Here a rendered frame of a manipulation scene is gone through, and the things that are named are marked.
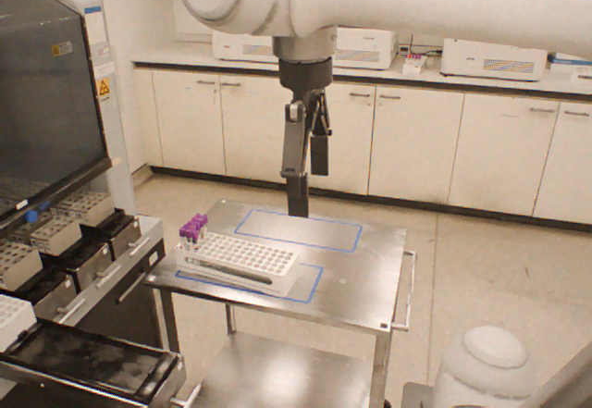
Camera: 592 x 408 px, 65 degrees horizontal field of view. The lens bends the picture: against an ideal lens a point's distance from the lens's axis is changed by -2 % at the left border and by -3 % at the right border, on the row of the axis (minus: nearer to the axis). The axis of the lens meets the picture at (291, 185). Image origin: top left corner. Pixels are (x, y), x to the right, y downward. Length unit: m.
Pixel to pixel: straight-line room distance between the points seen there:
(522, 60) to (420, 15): 2.46
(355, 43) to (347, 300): 2.03
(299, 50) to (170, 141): 2.98
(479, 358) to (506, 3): 0.54
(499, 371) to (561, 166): 2.39
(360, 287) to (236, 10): 0.85
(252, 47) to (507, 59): 1.49
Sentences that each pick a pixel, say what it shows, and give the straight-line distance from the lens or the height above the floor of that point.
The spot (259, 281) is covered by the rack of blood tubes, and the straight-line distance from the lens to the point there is 1.17.
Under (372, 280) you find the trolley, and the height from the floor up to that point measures 0.82.
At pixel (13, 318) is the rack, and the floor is 0.86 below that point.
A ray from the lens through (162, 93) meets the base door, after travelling 3.47.
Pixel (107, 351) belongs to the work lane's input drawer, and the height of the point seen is 0.80.
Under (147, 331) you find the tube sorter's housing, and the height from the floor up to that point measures 0.39.
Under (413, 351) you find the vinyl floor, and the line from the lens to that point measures 2.21.
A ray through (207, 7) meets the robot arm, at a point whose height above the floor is 1.50.
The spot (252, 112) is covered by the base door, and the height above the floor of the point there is 0.58.
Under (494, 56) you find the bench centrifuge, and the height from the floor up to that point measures 1.03.
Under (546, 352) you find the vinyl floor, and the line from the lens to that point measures 2.40.
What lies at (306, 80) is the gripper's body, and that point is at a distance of 0.64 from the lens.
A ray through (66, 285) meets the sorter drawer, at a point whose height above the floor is 0.79.
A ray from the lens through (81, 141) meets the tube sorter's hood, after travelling 1.40.
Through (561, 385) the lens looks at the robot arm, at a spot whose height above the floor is 1.11.
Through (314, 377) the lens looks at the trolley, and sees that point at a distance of 1.68.
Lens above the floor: 1.54
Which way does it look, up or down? 26 degrees down
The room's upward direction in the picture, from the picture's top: straight up
